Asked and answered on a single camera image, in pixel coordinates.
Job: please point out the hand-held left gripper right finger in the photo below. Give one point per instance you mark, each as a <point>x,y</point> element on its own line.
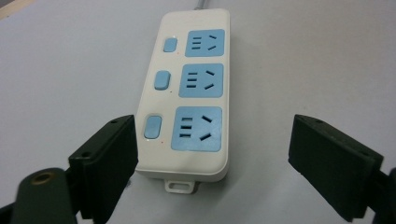
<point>330,165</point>

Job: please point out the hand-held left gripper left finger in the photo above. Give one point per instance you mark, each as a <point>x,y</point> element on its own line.
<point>102,161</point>

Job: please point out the white and blue power strip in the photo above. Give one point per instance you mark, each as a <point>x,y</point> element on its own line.
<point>190,93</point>

